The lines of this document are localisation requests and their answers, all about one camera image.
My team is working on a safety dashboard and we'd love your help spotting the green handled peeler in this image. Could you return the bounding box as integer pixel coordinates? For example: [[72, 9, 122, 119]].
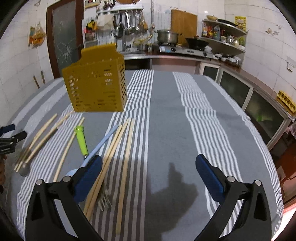
[[75, 126, 89, 159]]

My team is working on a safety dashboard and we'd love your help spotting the light blue handled knife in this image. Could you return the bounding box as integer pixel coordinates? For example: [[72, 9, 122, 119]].
[[80, 125, 119, 168]]

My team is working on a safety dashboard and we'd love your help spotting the person's left hand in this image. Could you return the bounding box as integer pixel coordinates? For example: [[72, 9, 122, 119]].
[[0, 155, 7, 185]]

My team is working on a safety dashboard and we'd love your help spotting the metal fork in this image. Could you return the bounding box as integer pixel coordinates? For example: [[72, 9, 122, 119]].
[[97, 183, 112, 211]]

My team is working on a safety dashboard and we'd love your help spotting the hanging plastic bag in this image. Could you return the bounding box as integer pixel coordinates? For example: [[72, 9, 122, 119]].
[[28, 22, 46, 48]]

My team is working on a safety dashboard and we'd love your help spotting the yellow perforated utensil holder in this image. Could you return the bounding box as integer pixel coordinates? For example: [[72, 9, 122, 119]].
[[62, 43, 127, 112]]

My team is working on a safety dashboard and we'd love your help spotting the grey white striped tablecloth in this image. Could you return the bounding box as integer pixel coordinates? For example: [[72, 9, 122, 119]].
[[1, 70, 283, 240]]

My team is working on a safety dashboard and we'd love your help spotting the dark wooden framed door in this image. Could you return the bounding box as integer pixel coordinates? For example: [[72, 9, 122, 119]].
[[46, 0, 84, 78]]

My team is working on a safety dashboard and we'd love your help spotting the yellow egg tray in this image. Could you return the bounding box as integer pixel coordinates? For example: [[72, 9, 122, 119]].
[[277, 90, 295, 113]]

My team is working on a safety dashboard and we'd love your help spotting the hanging utensil rack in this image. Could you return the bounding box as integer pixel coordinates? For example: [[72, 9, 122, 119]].
[[96, 4, 148, 38]]

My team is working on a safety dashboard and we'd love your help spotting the steel gas stove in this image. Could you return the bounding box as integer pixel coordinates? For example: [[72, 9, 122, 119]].
[[158, 45, 215, 59]]

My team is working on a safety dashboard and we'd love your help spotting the steel cooking pot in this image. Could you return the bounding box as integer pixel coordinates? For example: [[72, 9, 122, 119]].
[[157, 29, 182, 45]]

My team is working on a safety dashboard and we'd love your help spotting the black wok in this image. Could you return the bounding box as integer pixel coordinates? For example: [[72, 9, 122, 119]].
[[186, 38, 209, 51]]

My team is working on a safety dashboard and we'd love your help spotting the wooden cutting board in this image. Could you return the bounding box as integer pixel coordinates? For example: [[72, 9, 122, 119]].
[[171, 9, 198, 44]]

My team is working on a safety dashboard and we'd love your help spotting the white wall switch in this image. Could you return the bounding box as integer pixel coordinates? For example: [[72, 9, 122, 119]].
[[286, 57, 296, 72]]

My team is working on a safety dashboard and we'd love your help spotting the corner wall shelf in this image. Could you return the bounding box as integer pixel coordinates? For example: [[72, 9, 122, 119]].
[[200, 19, 247, 56]]

